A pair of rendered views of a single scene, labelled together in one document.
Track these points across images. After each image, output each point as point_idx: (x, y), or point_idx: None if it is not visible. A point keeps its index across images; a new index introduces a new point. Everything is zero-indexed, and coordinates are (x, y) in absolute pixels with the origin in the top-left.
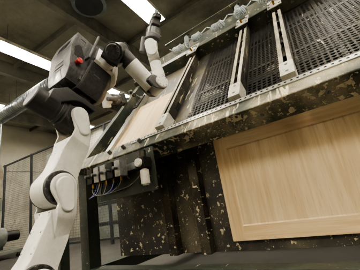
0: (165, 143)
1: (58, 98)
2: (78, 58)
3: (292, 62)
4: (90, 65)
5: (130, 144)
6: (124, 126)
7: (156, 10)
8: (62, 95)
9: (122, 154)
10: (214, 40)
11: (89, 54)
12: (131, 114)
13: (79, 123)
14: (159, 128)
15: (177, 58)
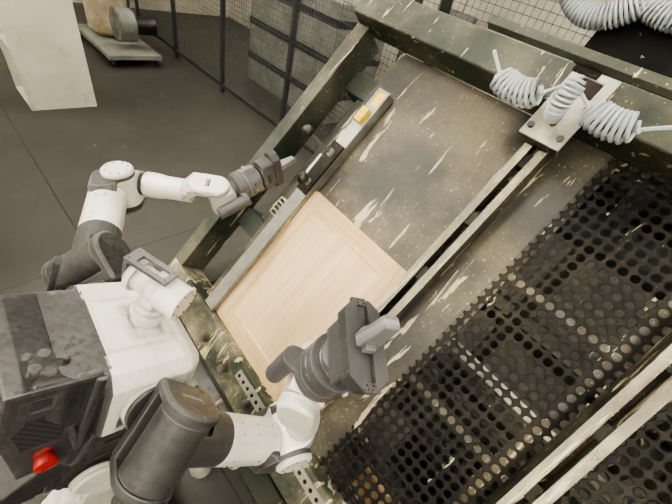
0: None
1: (24, 499)
2: (37, 470)
3: None
4: (88, 443)
5: (235, 374)
6: (256, 249)
7: (389, 332)
8: (31, 489)
9: (217, 382)
10: (661, 157)
11: (75, 445)
12: (285, 213)
13: (92, 492)
14: None
15: (504, 69)
